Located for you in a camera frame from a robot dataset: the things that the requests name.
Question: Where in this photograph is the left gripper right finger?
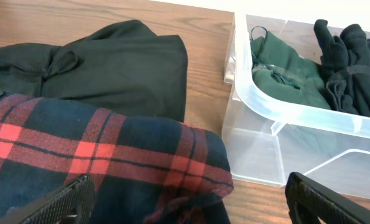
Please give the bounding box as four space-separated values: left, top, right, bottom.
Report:
285 172 370 224

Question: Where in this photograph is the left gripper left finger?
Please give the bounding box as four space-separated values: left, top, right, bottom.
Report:
0 175 95 224

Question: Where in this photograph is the red navy plaid shirt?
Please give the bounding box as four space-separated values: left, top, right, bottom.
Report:
0 90 233 223

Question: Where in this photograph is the large black folded garment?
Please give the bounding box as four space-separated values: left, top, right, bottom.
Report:
0 20 188 121

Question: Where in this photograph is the dark navy garment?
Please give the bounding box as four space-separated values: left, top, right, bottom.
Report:
313 19 370 117

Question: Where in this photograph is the dark green cloth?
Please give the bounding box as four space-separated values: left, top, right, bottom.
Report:
250 31 331 110

